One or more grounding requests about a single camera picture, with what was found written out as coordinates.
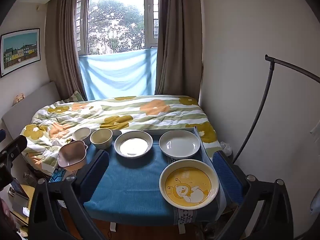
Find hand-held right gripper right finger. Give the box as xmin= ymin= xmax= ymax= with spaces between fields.
xmin=212 ymin=150 xmax=294 ymax=240

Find window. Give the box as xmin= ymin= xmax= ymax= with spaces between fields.
xmin=75 ymin=0 xmax=160 ymax=55

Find cartoon printed cloth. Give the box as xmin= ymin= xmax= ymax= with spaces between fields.
xmin=49 ymin=167 xmax=67 ymax=183

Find brown curtain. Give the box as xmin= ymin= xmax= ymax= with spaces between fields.
xmin=45 ymin=0 xmax=88 ymax=102
xmin=155 ymin=0 xmax=203 ymax=98

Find blue patterned table cloth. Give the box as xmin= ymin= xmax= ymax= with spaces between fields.
xmin=82 ymin=130 xmax=227 ymax=224

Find duck print plate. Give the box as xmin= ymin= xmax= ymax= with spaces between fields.
xmin=114 ymin=130 xmax=153 ymax=158

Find framed houses picture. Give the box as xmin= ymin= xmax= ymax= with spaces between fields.
xmin=0 ymin=28 xmax=41 ymax=78

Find green leafy pillow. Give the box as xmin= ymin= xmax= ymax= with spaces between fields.
xmin=62 ymin=91 xmax=84 ymax=103

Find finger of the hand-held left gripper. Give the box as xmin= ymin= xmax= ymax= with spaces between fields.
xmin=0 ymin=135 xmax=27 ymax=169

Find cream bowl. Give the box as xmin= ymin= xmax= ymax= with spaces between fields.
xmin=90 ymin=128 xmax=113 ymax=150

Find grey headboard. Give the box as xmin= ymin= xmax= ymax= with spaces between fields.
xmin=1 ymin=81 xmax=60 ymax=140

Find light blue hanging cloth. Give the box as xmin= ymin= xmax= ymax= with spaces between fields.
xmin=79 ymin=48 xmax=158 ymax=100

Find floral striped duvet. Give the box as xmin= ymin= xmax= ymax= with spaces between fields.
xmin=20 ymin=95 xmax=222 ymax=175

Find pink bowl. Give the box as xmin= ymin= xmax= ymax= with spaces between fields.
xmin=58 ymin=141 xmax=88 ymax=170

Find yellow bear print plate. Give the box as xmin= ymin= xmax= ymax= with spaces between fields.
xmin=159 ymin=159 xmax=220 ymax=210

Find white crumpled bag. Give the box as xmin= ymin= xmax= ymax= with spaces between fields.
xmin=221 ymin=142 xmax=233 ymax=155

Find white bowl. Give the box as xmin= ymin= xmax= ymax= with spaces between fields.
xmin=72 ymin=127 xmax=92 ymax=143

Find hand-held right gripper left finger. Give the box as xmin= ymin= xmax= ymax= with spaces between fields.
xmin=27 ymin=149 xmax=110 ymax=240

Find plain white plate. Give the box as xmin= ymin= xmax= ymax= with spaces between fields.
xmin=159 ymin=129 xmax=201 ymax=160

